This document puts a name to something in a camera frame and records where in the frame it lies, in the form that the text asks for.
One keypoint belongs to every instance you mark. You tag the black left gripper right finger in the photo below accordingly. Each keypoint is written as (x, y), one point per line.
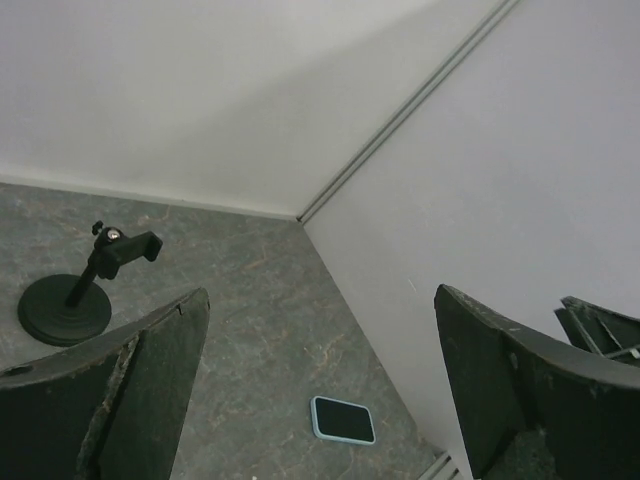
(507, 378)

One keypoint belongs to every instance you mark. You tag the black phone stand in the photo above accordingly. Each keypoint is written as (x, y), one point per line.
(63, 309)

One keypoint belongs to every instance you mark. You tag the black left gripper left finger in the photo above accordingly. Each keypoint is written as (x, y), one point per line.
(112, 407)

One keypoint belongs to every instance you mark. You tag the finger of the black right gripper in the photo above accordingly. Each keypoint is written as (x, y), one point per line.
(598, 330)

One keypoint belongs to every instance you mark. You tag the phone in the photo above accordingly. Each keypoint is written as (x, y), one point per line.
(342, 421)

